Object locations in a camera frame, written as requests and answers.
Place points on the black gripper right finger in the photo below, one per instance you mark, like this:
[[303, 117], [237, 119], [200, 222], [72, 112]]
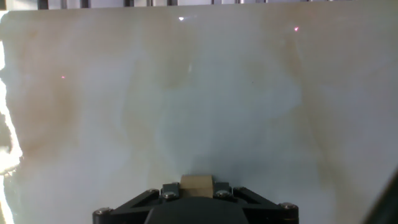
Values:
[[261, 205]]

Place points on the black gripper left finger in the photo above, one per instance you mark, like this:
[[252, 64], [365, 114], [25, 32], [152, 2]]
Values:
[[130, 205]]

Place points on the small wooden cube block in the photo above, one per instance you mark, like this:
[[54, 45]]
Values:
[[196, 185]]

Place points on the marble pattern board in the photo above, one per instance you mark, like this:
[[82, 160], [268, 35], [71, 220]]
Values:
[[186, 93]]

